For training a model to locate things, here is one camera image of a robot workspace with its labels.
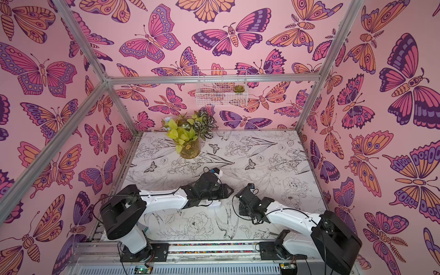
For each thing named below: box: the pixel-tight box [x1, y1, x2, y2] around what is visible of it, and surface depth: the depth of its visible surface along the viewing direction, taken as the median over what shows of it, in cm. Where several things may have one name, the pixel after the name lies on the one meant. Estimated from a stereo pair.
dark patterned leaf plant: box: [193, 107, 219, 141], surface depth 96 cm
